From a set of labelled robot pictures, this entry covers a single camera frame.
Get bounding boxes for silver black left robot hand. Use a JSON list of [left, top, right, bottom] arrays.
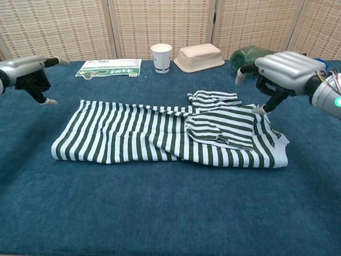
[[0, 55, 70, 107]]

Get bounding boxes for green plastic bottle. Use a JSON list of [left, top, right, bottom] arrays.
[[230, 45, 277, 79]]

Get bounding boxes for woven folding screen panel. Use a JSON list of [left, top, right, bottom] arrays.
[[212, 0, 310, 61], [286, 0, 341, 61], [0, 0, 118, 65], [108, 0, 216, 61]]

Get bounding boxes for green white flat paper package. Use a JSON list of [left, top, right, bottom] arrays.
[[74, 58, 143, 80]]

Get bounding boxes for blue carpet table mat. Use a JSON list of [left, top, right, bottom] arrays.
[[0, 60, 341, 256]]

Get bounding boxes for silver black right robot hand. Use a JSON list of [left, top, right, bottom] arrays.
[[234, 51, 327, 115]]

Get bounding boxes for green white striped T-shirt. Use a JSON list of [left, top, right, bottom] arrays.
[[50, 90, 290, 169]]

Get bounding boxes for white paper cup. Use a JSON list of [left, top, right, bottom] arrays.
[[150, 43, 173, 74]]

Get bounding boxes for blue grey cloth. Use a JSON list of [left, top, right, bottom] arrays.
[[313, 57, 331, 70]]

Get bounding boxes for beige food container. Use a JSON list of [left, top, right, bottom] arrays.
[[173, 44, 225, 73]]

